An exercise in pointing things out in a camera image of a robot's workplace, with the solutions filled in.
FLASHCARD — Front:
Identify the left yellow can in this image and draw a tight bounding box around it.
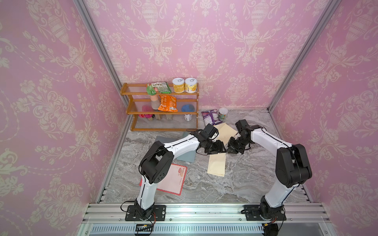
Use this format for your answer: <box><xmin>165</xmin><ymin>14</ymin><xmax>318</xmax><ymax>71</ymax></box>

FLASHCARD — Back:
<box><xmin>172</xmin><ymin>78</ymin><xmax>185</xmax><ymax>93</ymax></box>

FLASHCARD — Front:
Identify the purple snack bag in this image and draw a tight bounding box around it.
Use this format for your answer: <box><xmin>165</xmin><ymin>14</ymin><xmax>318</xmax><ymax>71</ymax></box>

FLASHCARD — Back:
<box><xmin>201</xmin><ymin>109</ymin><xmax>222</xmax><ymax>126</ymax></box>

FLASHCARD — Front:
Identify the beige bottle on shelf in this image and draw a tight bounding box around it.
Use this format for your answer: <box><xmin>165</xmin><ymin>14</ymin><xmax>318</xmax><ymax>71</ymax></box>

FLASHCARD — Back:
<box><xmin>150</xmin><ymin>94</ymin><xmax>160</xmax><ymax>110</ymax></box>

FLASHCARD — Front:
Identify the dark grey envelope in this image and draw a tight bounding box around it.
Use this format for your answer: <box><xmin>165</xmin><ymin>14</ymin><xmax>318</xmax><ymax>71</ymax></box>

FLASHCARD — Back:
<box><xmin>155</xmin><ymin>136</ymin><xmax>177</xmax><ymax>144</ymax></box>

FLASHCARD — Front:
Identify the wooden three-tier shelf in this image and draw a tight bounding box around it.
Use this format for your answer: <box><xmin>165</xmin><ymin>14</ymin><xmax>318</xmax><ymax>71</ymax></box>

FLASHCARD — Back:
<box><xmin>120</xmin><ymin>83</ymin><xmax>199</xmax><ymax>131</ymax></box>

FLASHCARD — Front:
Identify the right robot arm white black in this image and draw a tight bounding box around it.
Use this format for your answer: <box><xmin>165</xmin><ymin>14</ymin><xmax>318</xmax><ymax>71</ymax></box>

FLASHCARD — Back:
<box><xmin>226</xmin><ymin>120</ymin><xmax>312</xmax><ymax>220</ymax></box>

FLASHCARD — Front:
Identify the blue lid cup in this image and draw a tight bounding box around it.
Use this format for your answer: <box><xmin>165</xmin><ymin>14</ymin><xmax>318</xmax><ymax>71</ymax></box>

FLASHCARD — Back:
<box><xmin>181</xmin><ymin>104</ymin><xmax>195</xmax><ymax>122</ymax></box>

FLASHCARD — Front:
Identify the aluminium front rail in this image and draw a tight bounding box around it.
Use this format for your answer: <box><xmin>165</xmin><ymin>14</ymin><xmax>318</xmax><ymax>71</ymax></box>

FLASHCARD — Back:
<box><xmin>83</xmin><ymin>202</ymin><xmax>331</xmax><ymax>224</ymax></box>

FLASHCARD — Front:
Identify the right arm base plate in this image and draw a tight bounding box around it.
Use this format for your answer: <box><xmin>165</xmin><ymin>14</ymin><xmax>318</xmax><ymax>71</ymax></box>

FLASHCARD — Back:
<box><xmin>241</xmin><ymin>205</ymin><xmax>286</xmax><ymax>222</ymax></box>

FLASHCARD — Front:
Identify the cream yellow letter paper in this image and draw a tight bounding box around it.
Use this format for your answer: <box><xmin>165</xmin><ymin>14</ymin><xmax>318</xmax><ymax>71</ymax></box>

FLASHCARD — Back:
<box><xmin>207</xmin><ymin>153</ymin><xmax>226</xmax><ymax>177</ymax></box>

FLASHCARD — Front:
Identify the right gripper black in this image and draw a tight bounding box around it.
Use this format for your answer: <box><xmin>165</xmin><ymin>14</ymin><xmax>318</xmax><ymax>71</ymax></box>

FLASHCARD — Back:
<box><xmin>227</xmin><ymin>136</ymin><xmax>250</xmax><ymax>154</ymax></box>

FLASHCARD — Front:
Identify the orange snack bag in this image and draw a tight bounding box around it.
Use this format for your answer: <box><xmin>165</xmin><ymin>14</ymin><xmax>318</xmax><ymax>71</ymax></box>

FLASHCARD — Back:
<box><xmin>158</xmin><ymin>95</ymin><xmax>178</xmax><ymax>112</ymax></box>

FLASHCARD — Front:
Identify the yellow can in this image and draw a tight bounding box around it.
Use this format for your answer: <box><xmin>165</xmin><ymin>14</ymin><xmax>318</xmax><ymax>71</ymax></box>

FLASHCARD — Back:
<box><xmin>185</xmin><ymin>78</ymin><xmax>197</xmax><ymax>93</ymax></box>
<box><xmin>172</xmin><ymin>78</ymin><xmax>185</xmax><ymax>93</ymax></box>

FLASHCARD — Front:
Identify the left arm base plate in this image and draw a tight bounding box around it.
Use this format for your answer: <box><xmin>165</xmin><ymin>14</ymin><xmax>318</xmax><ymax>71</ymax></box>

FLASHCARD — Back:
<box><xmin>125</xmin><ymin>205</ymin><xmax>166</xmax><ymax>222</ymax></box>

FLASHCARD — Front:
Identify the green snack bag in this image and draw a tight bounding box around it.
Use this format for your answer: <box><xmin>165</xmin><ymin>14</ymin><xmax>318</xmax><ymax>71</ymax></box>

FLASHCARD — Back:
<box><xmin>146</xmin><ymin>82</ymin><xmax>172</xmax><ymax>95</ymax></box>

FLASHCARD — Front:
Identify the teal blue envelope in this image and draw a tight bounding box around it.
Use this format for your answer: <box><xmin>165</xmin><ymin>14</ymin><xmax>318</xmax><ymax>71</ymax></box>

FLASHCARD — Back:
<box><xmin>175</xmin><ymin>132</ymin><xmax>199</xmax><ymax>163</ymax></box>

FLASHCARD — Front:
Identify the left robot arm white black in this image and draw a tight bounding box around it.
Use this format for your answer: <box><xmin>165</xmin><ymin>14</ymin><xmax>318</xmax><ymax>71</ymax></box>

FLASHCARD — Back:
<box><xmin>134</xmin><ymin>124</ymin><xmax>225</xmax><ymax>220</ymax></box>

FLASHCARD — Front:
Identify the pink item on shelf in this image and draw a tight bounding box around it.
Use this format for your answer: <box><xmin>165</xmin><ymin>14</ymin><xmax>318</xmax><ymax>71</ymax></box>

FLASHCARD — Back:
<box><xmin>139</xmin><ymin>105</ymin><xmax>154</xmax><ymax>121</ymax></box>

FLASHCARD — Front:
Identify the right yellow can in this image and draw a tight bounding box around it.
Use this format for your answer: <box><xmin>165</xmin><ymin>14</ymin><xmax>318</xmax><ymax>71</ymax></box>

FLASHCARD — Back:
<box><xmin>185</xmin><ymin>78</ymin><xmax>197</xmax><ymax>93</ymax></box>

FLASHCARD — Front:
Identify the green instant noodle cup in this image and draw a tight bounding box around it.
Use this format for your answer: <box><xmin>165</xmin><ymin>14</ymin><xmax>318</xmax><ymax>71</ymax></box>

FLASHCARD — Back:
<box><xmin>218</xmin><ymin>107</ymin><xmax>228</xmax><ymax>121</ymax></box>

